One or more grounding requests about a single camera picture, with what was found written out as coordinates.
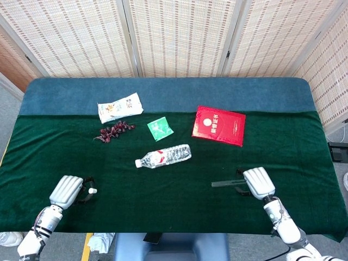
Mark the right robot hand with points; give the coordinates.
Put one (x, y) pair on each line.
(259, 182)

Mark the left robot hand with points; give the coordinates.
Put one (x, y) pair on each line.
(66, 191)

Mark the white rubber stopper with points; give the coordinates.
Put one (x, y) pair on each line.
(93, 191)

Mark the clear glass tube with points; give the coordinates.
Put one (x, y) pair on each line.
(223, 184)

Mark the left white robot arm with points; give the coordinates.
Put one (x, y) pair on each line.
(43, 223)

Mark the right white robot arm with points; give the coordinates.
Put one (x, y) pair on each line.
(288, 231)

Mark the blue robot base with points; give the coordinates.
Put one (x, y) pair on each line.
(176, 250)

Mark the red certificate book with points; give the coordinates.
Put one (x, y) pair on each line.
(220, 125)

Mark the white shoe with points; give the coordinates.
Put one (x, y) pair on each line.
(11, 239)

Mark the dark red grape bunch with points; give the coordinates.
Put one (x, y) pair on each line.
(117, 130)

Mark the black floor box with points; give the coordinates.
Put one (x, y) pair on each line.
(338, 152)

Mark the white round floor object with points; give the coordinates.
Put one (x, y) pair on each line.
(346, 181)

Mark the clear plastic water bottle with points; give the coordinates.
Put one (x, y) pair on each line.
(168, 156)

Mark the green velvet cloth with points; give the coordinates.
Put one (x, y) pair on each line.
(163, 204)

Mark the white snack bag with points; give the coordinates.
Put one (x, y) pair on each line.
(119, 107)

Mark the green foil sachet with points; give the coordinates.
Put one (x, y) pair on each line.
(160, 128)

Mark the blue table cover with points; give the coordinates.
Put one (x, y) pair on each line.
(176, 92)

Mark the woven folding screen panel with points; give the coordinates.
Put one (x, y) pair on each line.
(76, 35)
(13, 65)
(277, 35)
(329, 81)
(182, 35)

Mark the black screen hinge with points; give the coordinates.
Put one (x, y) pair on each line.
(227, 53)
(27, 58)

